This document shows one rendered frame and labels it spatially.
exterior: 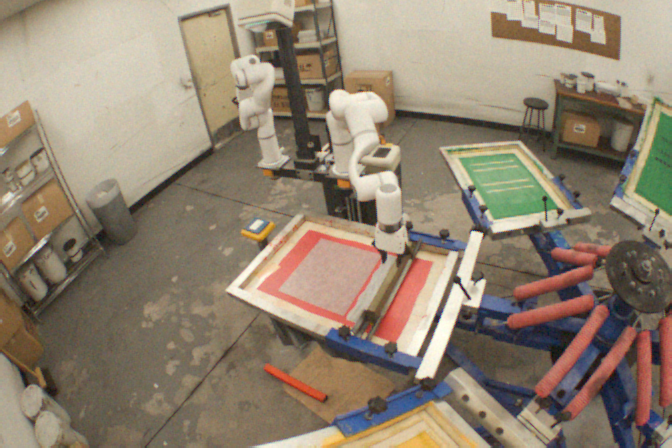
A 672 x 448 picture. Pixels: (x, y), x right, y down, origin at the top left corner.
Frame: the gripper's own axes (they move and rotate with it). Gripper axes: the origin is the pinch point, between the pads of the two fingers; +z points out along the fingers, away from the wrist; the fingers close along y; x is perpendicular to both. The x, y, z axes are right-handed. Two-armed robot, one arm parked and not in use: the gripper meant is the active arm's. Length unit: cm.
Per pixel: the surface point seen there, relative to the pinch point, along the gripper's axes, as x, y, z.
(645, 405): 35, -97, 1
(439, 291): -3.7, -17.1, 14.9
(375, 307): 15.5, -0.6, 8.0
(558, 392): 29, -67, 10
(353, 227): -25.9, 29.6, 14.4
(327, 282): 4.6, 25.9, 18.1
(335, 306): 13.9, 17.1, 18.2
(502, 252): -138, -40, 113
